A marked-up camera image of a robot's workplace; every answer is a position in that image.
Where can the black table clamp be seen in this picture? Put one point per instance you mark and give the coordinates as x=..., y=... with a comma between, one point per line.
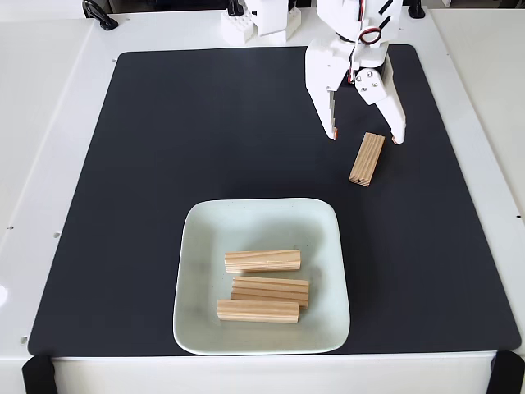
x=416, y=10
x=98, y=14

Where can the pale green square plate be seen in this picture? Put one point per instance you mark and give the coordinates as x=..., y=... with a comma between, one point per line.
x=246, y=230

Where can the smooth wooden block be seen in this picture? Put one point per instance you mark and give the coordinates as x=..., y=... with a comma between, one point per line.
x=258, y=311

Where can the striped wooden block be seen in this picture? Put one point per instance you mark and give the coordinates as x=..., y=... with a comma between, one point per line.
x=262, y=261
x=367, y=158

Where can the black rubber mat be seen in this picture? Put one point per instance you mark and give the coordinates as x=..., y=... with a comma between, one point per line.
x=123, y=246

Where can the grooved wooden block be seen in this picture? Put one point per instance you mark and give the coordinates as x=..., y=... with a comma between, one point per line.
x=270, y=287

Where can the black base clamp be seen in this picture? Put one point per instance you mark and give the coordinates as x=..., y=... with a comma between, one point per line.
x=292, y=4
x=236, y=6

